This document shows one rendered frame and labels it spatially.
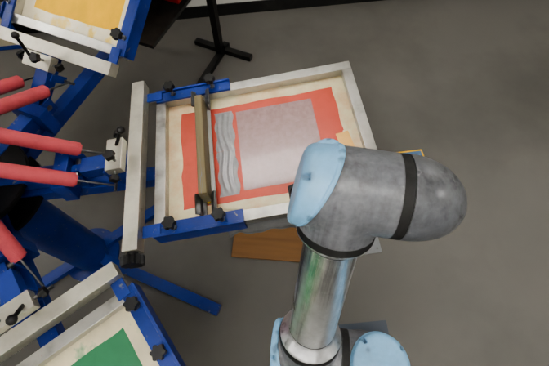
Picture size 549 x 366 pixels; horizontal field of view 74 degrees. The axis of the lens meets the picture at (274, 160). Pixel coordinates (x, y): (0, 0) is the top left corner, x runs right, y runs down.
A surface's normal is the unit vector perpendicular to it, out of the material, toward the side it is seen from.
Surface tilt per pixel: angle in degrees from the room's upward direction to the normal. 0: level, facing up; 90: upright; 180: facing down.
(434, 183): 12
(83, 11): 32
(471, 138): 0
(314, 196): 41
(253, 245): 0
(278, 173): 7
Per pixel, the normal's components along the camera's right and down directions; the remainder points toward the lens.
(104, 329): 0.00, -0.48
